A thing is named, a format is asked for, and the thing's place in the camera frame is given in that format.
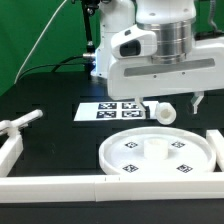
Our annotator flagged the black cable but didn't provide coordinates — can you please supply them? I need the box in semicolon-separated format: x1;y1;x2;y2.
16;55;88;83

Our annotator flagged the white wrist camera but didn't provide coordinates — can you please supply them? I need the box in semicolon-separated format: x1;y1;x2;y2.
111;26;157;59

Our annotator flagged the white cable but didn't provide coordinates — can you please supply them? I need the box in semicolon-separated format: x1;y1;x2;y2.
13;0;69;85

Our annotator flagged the white paper marker sheet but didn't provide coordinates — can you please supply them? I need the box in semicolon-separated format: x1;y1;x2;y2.
73;101;160;122

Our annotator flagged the black camera stand pole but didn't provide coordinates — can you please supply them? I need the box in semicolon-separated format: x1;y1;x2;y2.
71;0;100;73

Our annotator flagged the white rod part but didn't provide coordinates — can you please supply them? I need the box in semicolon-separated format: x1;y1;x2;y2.
0;109;43;136

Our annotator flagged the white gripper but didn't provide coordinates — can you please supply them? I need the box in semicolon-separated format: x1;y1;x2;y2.
107;37;224;119

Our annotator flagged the white front frame bar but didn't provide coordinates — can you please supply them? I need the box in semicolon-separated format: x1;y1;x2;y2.
0;172;224;203

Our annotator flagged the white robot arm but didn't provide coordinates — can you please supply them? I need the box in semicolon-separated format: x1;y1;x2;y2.
91;0;224;112

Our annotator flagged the white round table top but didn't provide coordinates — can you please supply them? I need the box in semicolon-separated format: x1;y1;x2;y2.
98;127;216;175

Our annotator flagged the white left frame bar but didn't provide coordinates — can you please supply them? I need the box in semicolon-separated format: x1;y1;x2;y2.
0;135;23;177

